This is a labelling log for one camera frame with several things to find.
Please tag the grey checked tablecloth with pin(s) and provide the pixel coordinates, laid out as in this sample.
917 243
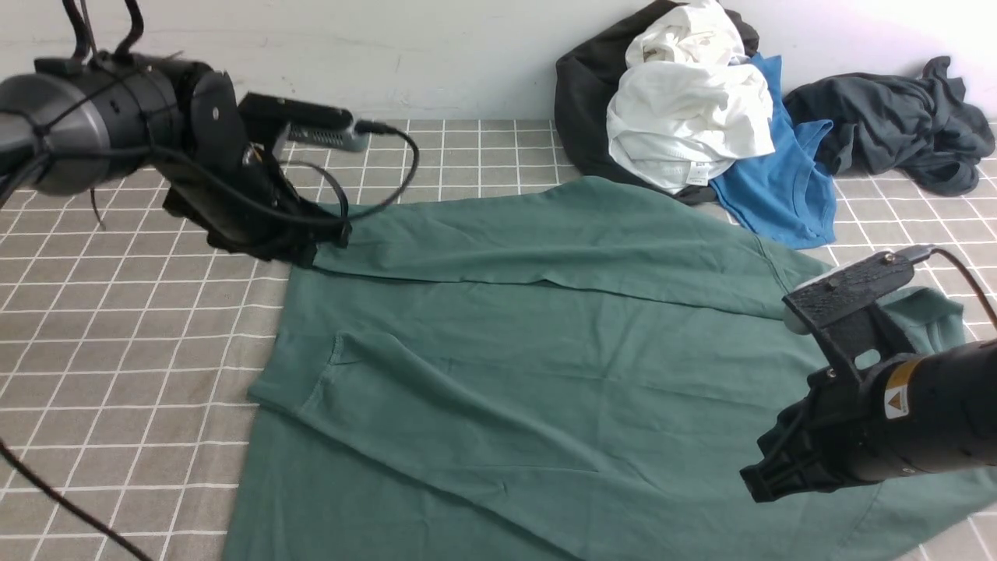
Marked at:
127 349

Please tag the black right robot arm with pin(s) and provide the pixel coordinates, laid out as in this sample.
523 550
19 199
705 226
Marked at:
912 415

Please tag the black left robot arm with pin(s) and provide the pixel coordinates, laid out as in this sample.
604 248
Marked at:
69 127

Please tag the blue t-shirt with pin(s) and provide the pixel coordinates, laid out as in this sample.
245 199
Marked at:
785 196

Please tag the dark grey crumpled garment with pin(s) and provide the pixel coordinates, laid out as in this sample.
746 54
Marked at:
919 125

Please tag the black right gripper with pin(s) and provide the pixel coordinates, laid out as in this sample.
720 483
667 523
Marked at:
824 442

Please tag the green long-sleeve top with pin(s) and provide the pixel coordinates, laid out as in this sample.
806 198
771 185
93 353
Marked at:
578 374

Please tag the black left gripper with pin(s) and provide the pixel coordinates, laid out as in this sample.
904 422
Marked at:
247 205

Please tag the black garment under white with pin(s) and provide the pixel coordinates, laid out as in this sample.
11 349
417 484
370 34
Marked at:
587 78

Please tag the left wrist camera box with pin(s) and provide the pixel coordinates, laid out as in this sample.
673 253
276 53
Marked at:
271 122

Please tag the white crumpled garment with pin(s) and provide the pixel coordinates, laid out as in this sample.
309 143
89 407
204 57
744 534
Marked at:
690 104

